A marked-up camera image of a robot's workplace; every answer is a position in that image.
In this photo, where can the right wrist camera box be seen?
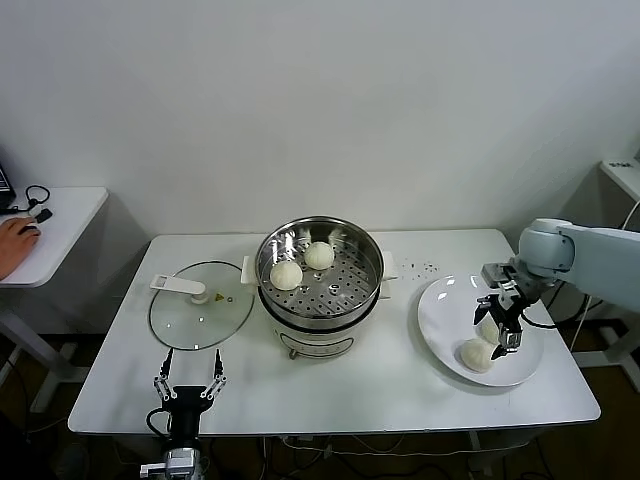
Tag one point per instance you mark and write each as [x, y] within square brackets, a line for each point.
[497, 274]

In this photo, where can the small black device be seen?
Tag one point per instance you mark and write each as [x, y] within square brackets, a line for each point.
[44, 216]

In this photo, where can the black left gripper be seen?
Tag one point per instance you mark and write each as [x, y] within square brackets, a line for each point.
[186, 410]

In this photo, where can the white round plate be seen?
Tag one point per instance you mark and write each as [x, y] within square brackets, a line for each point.
[445, 310]

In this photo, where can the white steamed baozi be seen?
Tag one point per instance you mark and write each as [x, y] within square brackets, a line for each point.
[319, 255]
[286, 276]
[489, 332]
[475, 356]

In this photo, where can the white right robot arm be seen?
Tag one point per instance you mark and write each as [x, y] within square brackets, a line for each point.
[590, 255]

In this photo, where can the white electric cooking pot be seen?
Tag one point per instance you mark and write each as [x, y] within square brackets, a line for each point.
[315, 340]

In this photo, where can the stainless steel steamer basket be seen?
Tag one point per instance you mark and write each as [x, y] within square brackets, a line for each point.
[345, 260]

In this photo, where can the black laptop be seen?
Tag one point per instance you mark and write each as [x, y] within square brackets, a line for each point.
[4, 182]

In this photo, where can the person's hand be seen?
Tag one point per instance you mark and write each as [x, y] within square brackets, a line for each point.
[12, 247]

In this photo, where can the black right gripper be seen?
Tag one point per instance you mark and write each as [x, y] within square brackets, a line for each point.
[512, 307]

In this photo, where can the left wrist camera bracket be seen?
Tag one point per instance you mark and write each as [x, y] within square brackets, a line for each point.
[152, 469]

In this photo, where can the white side desk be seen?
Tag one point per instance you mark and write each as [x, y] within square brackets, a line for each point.
[65, 225]

